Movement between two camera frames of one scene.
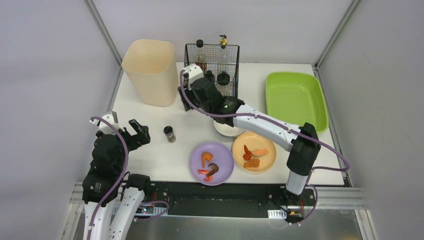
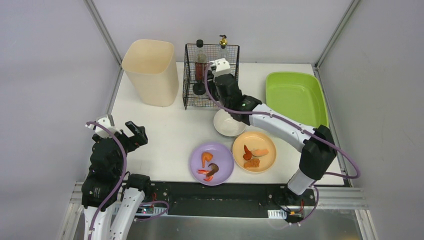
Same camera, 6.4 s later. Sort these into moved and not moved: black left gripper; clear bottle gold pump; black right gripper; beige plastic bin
Moved: black right gripper
Not moved: black left gripper; clear bottle gold pump; beige plastic bin
